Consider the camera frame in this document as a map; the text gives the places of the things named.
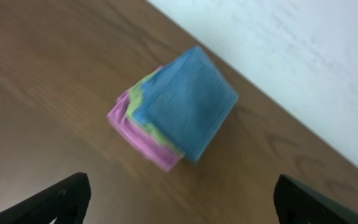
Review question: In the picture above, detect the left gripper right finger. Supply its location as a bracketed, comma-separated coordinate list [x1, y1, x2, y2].
[273, 174, 358, 224]

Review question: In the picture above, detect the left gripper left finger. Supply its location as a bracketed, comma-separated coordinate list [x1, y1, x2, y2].
[0, 172, 91, 224]

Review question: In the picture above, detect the blue microfiber cloth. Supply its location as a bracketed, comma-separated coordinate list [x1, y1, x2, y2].
[134, 46, 239, 161]

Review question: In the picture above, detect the purple folded cloth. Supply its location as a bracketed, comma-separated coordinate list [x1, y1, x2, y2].
[106, 65, 183, 172]

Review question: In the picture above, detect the green folded cloth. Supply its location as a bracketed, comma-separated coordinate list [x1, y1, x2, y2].
[126, 66, 185, 158]

